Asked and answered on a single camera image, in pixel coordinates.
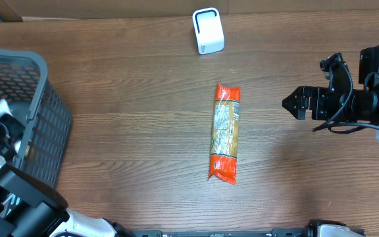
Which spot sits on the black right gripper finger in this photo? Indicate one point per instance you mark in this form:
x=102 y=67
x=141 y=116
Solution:
x=299 y=114
x=298 y=99

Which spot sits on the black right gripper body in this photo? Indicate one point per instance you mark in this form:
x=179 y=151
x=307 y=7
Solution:
x=310 y=103

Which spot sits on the orange pasta package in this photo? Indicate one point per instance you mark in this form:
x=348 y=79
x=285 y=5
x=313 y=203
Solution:
x=225 y=130

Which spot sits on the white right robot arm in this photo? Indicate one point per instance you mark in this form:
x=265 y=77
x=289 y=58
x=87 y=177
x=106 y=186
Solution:
x=366 y=101

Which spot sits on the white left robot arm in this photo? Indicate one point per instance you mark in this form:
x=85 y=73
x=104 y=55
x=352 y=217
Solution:
x=29 y=207

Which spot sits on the white barcode scanner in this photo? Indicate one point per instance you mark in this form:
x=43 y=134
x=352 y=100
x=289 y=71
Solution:
x=209 y=33

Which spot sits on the grey plastic shopping basket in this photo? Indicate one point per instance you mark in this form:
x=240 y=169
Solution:
x=25 y=85

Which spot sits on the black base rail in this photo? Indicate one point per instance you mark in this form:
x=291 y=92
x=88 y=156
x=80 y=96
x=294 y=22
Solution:
x=314 y=228

